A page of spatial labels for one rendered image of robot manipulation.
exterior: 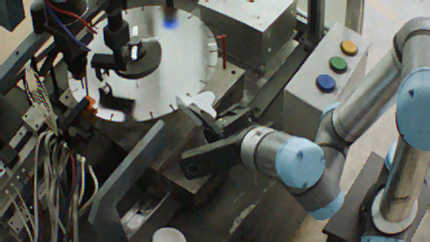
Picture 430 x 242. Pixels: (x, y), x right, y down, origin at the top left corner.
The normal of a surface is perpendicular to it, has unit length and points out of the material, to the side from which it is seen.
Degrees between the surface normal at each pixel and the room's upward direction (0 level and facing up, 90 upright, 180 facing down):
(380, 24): 0
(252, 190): 0
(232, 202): 0
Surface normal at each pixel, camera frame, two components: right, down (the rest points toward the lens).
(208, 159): 0.04, 0.45
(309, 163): 0.51, 0.18
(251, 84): -0.02, -0.60
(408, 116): -0.34, 0.67
